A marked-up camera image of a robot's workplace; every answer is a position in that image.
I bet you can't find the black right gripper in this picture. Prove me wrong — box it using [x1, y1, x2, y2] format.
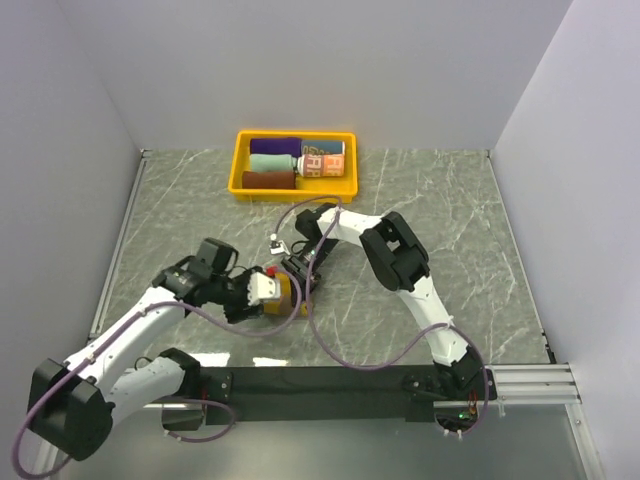
[282, 240, 339, 311]

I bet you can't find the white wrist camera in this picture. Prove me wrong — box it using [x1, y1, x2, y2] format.
[247, 271, 281, 306]
[269, 233, 291, 256]

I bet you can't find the blue lettered rolled towel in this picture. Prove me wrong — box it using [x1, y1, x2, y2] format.
[301, 139, 346, 155]

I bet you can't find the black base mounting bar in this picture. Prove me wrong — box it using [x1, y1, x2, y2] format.
[141, 364, 499, 434]

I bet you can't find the mint green rolled towel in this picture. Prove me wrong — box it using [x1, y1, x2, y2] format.
[249, 153, 298, 173]

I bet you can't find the yellow brown towel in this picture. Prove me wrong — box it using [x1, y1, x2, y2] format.
[263, 266, 294, 316]

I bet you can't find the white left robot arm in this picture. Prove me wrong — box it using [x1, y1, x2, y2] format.
[26, 238, 281, 460]

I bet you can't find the striped rabbit print towel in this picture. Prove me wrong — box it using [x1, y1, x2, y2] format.
[296, 154, 345, 178]

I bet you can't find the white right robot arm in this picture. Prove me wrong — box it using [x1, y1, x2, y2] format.
[295, 203, 491, 401]

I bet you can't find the brown rolled towel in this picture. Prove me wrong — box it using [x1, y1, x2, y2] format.
[242, 171, 296, 190]

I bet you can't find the purple rolled towel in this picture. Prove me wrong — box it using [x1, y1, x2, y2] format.
[249, 137, 302, 157]

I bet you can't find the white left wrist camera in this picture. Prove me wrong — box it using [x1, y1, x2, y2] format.
[247, 271, 281, 306]

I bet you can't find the aluminium frame rail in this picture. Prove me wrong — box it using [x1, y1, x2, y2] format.
[434, 365, 584, 407]

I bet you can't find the yellow plastic tray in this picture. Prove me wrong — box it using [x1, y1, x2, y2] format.
[228, 130, 359, 203]

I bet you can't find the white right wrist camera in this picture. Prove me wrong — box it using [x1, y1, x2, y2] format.
[269, 233, 291, 256]

